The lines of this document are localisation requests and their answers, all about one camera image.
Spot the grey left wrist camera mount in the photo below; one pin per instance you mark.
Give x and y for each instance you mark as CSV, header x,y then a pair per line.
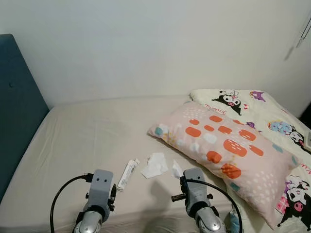
x,y
101,187

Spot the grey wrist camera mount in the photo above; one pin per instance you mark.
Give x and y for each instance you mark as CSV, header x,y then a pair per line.
x,y
101,187
194,187

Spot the pink pillow with orange blobs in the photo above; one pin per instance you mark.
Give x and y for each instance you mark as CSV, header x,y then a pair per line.
x,y
228,145

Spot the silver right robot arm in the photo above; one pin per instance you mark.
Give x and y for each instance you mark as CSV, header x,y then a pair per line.
x,y
210,223

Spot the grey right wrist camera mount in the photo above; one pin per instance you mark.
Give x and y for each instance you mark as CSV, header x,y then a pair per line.
x,y
194,187

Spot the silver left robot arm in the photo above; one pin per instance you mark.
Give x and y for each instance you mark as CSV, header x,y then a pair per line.
x,y
87,224

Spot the small white tissue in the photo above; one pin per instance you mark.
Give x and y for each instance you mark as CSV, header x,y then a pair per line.
x,y
176,170

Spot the cream cartoon print blanket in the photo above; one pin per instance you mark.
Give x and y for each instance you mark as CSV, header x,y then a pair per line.
x,y
277,114

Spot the large white tissue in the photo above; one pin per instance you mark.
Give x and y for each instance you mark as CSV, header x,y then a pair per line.
x,y
155,166

